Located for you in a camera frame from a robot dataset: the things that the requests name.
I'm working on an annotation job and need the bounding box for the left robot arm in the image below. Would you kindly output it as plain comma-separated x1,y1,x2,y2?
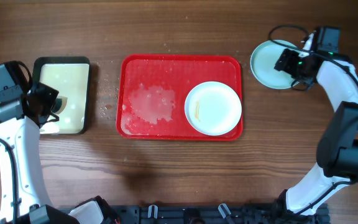
0,60,122,223

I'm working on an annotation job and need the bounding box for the white plate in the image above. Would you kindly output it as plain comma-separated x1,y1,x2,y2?
184,82,242,136

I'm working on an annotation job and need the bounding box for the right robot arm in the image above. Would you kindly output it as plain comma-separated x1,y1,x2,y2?
272,26,358,221

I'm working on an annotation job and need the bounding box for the red plastic tray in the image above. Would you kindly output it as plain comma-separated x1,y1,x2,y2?
116,54,244,141

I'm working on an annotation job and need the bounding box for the black water basin tray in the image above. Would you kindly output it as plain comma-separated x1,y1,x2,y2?
32,56,91,135

